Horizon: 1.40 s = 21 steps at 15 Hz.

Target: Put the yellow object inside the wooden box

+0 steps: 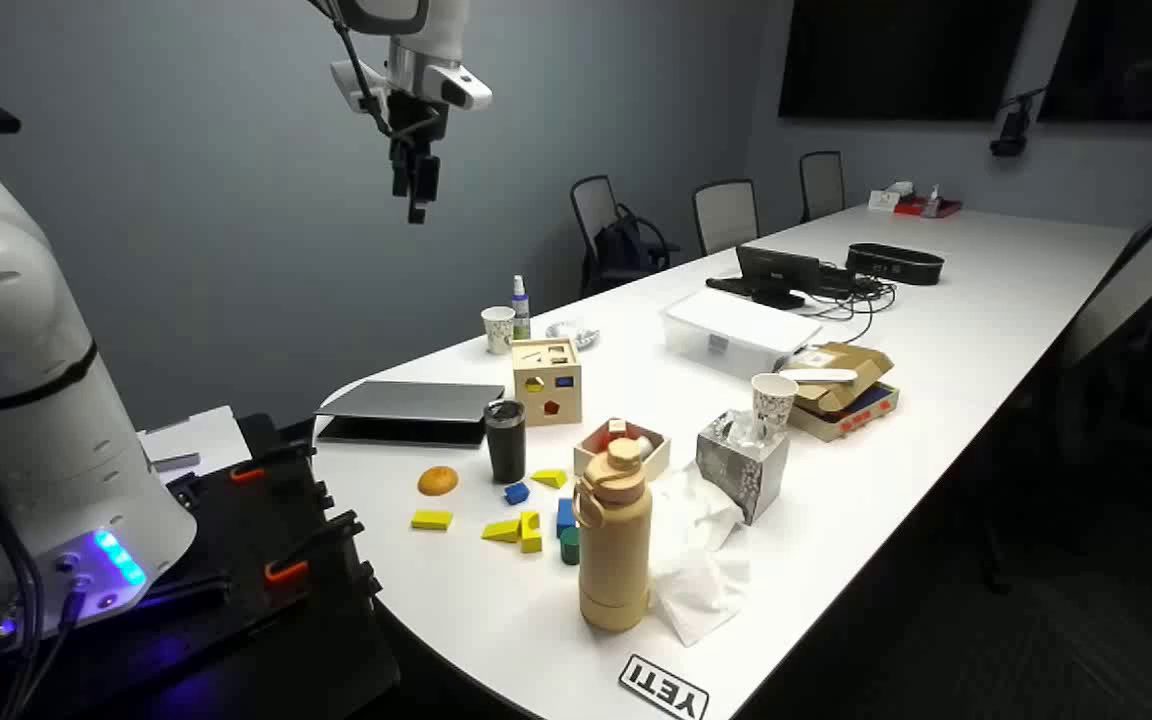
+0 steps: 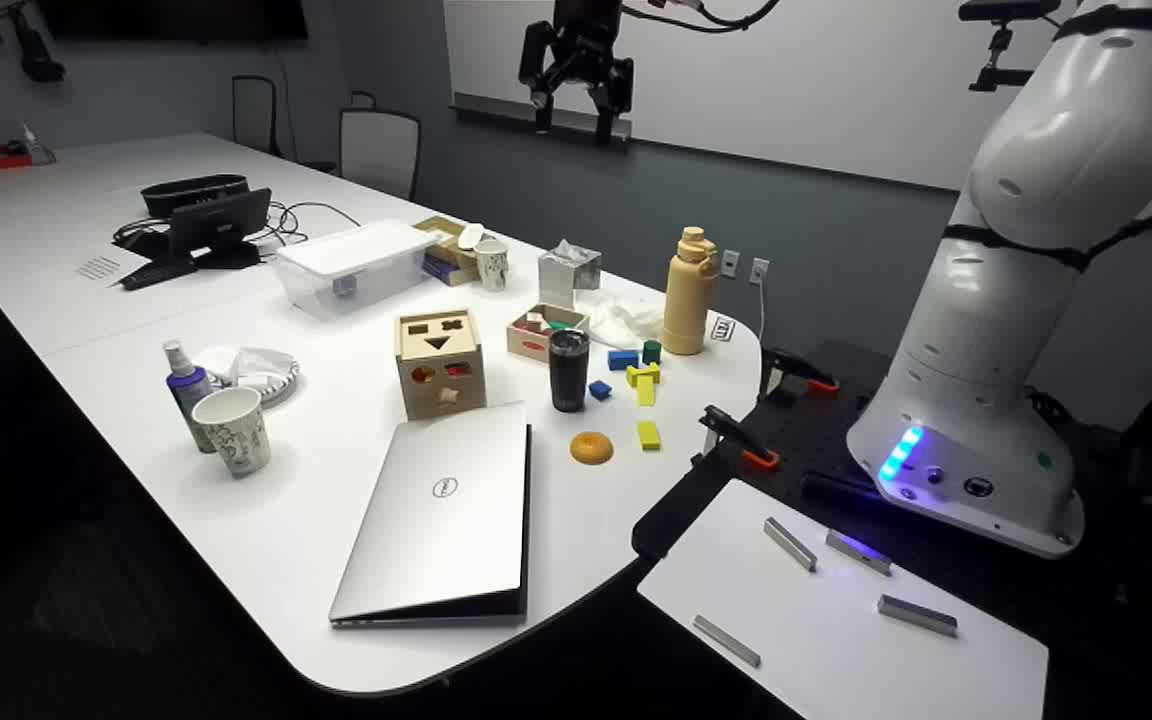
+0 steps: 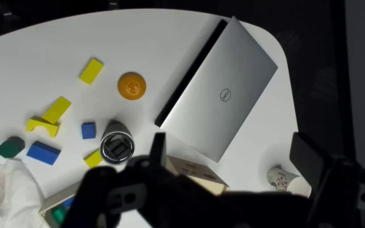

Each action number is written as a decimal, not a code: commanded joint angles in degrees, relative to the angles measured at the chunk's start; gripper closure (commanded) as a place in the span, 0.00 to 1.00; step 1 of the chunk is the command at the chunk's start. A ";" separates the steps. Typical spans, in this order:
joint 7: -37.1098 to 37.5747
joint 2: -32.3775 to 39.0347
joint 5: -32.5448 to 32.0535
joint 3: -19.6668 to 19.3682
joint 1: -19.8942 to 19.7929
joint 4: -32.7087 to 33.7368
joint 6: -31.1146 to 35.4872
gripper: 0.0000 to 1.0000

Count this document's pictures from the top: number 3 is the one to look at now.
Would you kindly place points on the blue rectangular block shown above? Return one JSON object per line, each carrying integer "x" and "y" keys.
{"x": 43, "y": 152}

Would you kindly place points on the patterned paper cup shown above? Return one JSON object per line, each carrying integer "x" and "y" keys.
{"x": 282, "y": 178}

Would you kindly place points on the wooden shape sorter box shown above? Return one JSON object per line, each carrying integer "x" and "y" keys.
{"x": 199, "y": 171}

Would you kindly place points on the black steel tumbler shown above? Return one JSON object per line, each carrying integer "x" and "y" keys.
{"x": 117, "y": 146}

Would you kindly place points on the orange yellow ball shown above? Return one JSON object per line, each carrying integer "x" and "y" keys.
{"x": 132, "y": 85}

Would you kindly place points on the yellow arch block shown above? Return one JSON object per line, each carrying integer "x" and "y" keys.
{"x": 32, "y": 123}

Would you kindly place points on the silver closed laptop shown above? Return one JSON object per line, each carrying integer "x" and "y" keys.
{"x": 228, "y": 93}

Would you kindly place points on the small blue cube block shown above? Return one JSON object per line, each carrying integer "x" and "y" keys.
{"x": 88, "y": 131}

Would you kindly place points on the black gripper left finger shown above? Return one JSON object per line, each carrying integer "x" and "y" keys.
{"x": 157, "y": 147}

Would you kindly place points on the white crumpled cloth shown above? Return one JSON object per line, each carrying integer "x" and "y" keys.
{"x": 5, "y": 194}

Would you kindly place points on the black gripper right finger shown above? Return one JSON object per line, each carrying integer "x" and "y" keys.
{"x": 311, "y": 159}

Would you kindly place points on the open wooden tray box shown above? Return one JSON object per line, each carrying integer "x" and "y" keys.
{"x": 57, "y": 198}

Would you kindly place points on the yellow rectangular block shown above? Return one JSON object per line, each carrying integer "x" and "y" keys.
{"x": 56, "y": 109}
{"x": 91, "y": 71}

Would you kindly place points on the small yellow block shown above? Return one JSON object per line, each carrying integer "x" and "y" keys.
{"x": 93, "y": 159}

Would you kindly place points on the green hexagonal block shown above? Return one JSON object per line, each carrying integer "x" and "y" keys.
{"x": 12, "y": 146}

